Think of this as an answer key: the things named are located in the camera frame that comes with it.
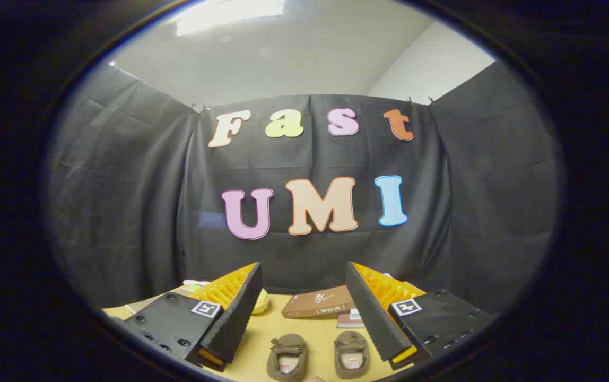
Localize yellow round plush toy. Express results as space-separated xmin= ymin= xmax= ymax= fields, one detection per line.
xmin=251 ymin=289 xmax=271 ymax=315

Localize black backdrop cloth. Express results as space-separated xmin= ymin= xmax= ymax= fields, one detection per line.
xmin=45 ymin=59 xmax=562 ymax=314

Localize ceiling light panel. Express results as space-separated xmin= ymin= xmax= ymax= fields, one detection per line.
xmin=176 ymin=0 xmax=286 ymax=37

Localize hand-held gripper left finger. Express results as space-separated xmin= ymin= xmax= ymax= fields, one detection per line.
xmin=108 ymin=262 xmax=264 ymax=372

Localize brown fuzzy shoe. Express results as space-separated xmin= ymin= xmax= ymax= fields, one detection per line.
xmin=266 ymin=333 xmax=308 ymax=381
xmin=334 ymin=330 xmax=371 ymax=379

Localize pinkish brown book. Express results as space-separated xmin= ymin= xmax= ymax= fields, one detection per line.
xmin=336 ymin=313 xmax=366 ymax=329

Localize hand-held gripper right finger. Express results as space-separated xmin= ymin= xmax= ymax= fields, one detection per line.
xmin=345 ymin=261 xmax=496 ymax=371

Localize brown cover book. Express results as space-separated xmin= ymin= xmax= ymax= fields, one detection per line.
xmin=282 ymin=285 xmax=356 ymax=319

